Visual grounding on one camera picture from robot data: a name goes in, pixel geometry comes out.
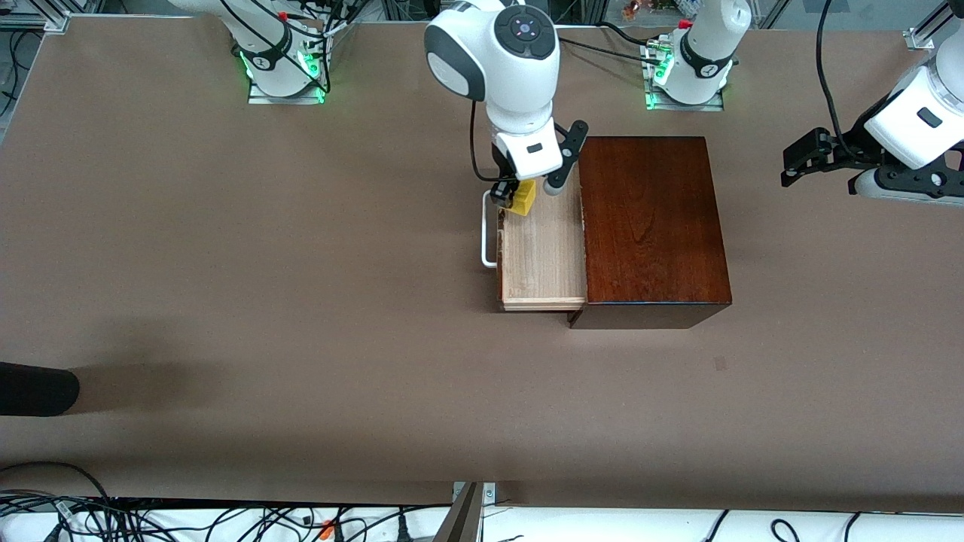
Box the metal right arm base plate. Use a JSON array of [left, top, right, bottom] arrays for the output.
[[247, 74, 327, 105]]

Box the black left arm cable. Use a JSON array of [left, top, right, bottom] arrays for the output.
[[815, 0, 861, 160]]

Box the aluminium frame profile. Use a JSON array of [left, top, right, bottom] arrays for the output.
[[904, 0, 964, 52], [0, 11, 72, 35]]

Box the black cable on table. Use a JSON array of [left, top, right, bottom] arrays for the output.
[[557, 21, 671, 65]]

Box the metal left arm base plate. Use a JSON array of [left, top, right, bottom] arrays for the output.
[[644, 45, 725, 112]]

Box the wooden drawer with white handle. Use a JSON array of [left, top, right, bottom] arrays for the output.
[[480, 181, 589, 312]]

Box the dark brown wooden cabinet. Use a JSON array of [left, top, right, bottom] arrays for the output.
[[569, 135, 734, 330]]

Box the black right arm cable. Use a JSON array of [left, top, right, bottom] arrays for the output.
[[469, 98, 504, 183]]

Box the black cable with plug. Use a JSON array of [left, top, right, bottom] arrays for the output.
[[331, 503, 453, 542]]

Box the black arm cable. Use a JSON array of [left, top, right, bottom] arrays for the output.
[[469, 98, 504, 183], [815, 0, 861, 160]]

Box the yellow wooden block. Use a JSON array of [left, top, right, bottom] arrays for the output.
[[511, 178, 538, 218]]

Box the black cylindrical object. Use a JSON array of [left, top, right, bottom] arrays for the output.
[[0, 361, 81, 417]]

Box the thick black arched cable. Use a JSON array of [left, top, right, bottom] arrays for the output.
[[0, 460, 115, 502]]

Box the metal mount post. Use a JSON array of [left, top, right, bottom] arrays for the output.
[[433, 480, 498, 542]]

